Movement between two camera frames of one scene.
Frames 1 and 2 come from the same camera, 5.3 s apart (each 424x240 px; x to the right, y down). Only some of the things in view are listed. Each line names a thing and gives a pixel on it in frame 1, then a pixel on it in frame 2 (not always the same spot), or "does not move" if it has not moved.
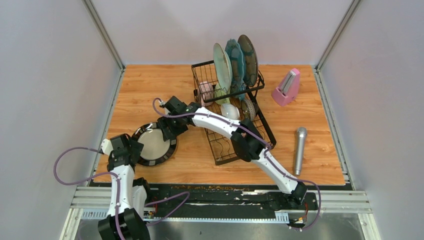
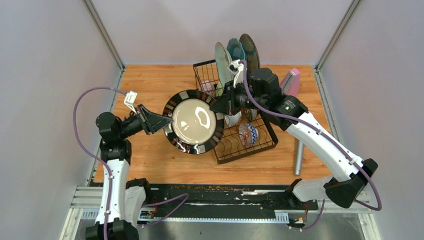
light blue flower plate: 223,67 does not move
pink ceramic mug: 206,91 does not move
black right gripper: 168,134 -> 225,104
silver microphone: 302,133 does not move
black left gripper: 136,147 -> 150,121
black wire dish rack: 235,103 does not move
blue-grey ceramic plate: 250,59 does not move
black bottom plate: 155,150 -> 196,128
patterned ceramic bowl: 249,109 does not move
